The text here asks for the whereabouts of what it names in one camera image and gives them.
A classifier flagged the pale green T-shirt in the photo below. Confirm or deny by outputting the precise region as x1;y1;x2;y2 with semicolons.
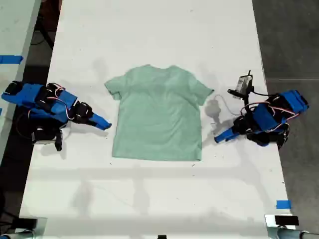
104;64;215;162

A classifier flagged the thin black floor cable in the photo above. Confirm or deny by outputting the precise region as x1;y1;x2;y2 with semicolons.
29;14;57;46

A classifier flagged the short black camera stalk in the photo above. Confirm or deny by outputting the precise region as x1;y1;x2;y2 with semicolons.
227;86;255;101
54;128;63;152

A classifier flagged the black silver camera box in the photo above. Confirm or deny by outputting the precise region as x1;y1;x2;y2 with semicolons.
31;126;57;145

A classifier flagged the black cable loop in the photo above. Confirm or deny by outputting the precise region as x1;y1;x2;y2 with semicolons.
14;111;37;139

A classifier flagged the black camera cable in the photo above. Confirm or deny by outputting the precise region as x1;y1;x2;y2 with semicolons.
251;90;278;98

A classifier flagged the long blue tape strip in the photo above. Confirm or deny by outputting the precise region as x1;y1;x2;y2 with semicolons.
0;55;24;64

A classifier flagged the silver clamp with black box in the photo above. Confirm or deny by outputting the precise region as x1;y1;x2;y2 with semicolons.
264;214;300;239
13;216;48;236

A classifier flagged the white camera cable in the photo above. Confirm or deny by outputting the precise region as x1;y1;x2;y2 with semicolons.
213;94;238;117

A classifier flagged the square blue tape piece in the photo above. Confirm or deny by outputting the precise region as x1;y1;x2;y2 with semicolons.
276;199;292;210

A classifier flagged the grey white camera box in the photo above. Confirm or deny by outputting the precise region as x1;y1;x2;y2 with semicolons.
235;70;253;95

